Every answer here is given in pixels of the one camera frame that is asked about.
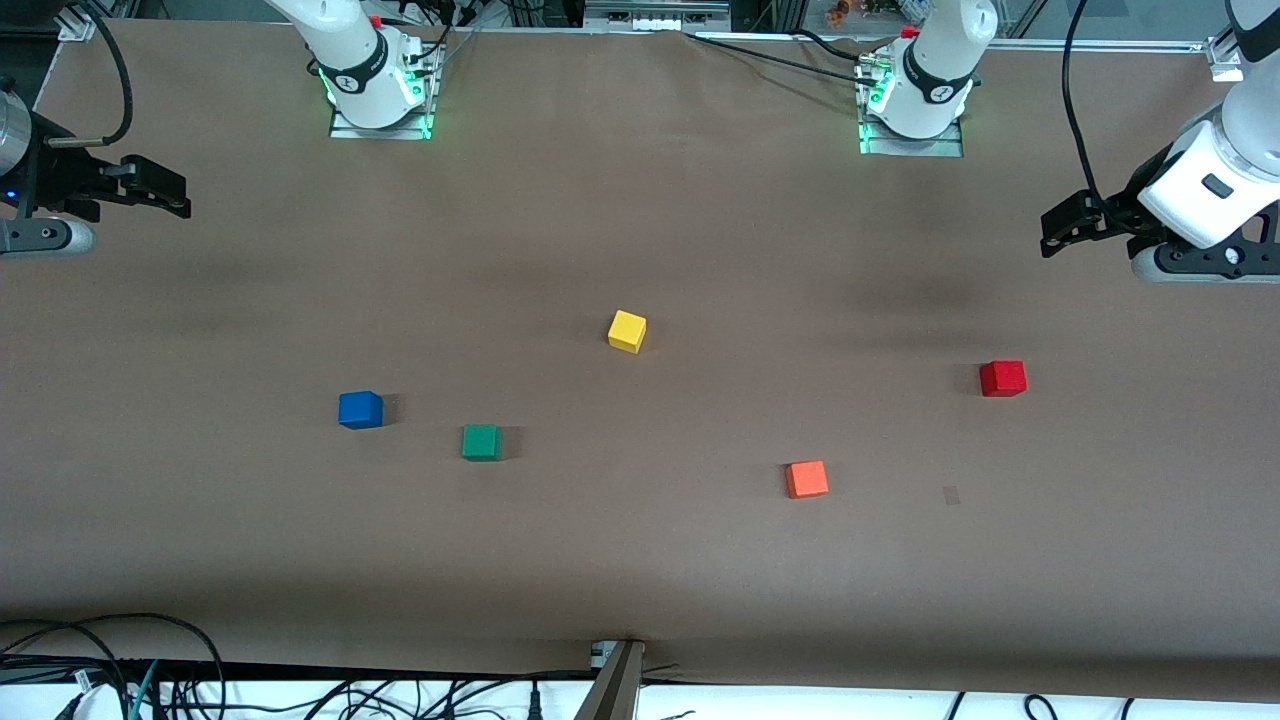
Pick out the red wooden block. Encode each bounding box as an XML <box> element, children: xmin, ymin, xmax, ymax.
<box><xmin>979</xmin><ymin>360</ymin><xmax>1028</xmax><ymax>398</ymax></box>

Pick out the blue wooden block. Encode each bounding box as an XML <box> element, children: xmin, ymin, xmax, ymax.
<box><xmin>338</xmin><ymin>390</ymin><xmax>384</xmax><ymax>431</ymax></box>

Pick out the yellow wooden block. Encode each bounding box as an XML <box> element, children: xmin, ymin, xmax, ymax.
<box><xmin>607</xmin><ymin>310</ymin><xmax>648</xmax><ymax>355</ymax></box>

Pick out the brown table cover sheet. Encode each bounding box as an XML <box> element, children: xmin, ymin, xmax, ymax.
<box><xmin>0</xmin><ymin>18</ymin><xmax>1280</xmax><ymax>703</ymax></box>

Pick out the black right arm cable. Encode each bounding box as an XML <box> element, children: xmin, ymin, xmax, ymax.
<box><xmin>44</xmin><ymin>0</ymin><xmax>135</xmax><ymax>148</ymax></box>

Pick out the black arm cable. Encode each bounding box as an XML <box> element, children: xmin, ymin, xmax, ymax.
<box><xmin>44</xmin><ymin>0</ymin><xmax>135</xmax><ymax>148</ymax></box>
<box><xmin>1062</xmin><ymin>0</ymin><xmax>1113</xmax><ymax>213</ymax></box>

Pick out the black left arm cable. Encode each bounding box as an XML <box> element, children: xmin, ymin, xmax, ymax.
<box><xmin>1062</xmin><ymin>0</ymin><xmax>1113</xmax><ymax>213</ymax></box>

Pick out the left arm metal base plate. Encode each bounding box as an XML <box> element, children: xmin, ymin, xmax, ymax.
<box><xmin>858</xmin><ymin>55</ymin><xmax>966</xmax><ymax>158</ymax></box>

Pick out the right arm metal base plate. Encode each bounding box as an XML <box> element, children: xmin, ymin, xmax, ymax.
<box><xmin>329</xmin><ymin>40</ymin><xmax>438</xmax><ymax>141</ymax></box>

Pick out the short black base cable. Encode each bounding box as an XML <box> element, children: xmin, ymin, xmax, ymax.
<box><xmin>790</xmin><ymin>28</ymin><xmax>876</xmax><ymax>63</ymax></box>

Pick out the long black base cable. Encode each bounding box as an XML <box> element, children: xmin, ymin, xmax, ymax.
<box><xmin>685</xmin><ymin>33</ymin><xmax>881</xmax><ymax>87</ymax></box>

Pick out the black looping floor cable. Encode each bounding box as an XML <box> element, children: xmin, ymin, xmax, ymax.
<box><xmin>0</xmin><ymin>612</ymin><xmax>227</xmax><ymax>720</ymax></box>

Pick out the teal floor cable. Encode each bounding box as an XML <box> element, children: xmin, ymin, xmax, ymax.
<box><xmin>126</xmin><ymin>660</ymin><xmax>161</xmax><ymax>720</ymax></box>

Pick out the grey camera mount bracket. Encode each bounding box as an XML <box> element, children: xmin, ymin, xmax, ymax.
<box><xmin>574</xmin><ymin>640</ymin><xmax>647</xmax><ymax>720</ymax></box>

